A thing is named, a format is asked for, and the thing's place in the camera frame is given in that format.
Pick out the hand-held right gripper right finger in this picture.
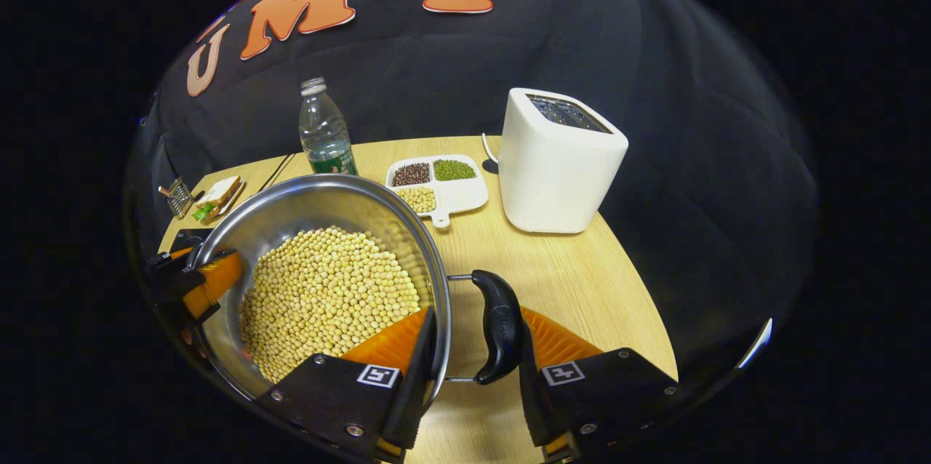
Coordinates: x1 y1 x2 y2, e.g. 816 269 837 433
516 305 682 464

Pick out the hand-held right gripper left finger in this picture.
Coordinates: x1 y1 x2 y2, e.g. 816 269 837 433
253 305 441 464

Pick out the black induction cooktop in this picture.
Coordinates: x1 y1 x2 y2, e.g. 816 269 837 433
169 228 213 255

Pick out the pile of yellow soybeans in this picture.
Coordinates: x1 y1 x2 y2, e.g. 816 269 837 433
239 225 423 385

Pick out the stainless steel pot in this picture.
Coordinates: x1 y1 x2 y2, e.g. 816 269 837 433
191 174 525 407

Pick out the metal mesh holder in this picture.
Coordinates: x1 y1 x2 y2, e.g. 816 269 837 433
158 177 196 220

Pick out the sandwich with lettuce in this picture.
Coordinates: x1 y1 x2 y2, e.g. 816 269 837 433
191 175 247 225

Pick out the clear plastic water bottle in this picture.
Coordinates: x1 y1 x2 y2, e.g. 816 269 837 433
298 77 359 177

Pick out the white divided bean plate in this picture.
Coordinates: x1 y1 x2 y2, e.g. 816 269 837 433
385 153 490 229

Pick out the white toaster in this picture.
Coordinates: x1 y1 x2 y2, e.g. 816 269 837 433
498 88 629 235

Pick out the black backdrop cloth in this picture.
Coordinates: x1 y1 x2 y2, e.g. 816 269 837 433
124 0 819 407

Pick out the black cooktop cable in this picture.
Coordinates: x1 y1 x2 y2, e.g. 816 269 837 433
257 153 297 193

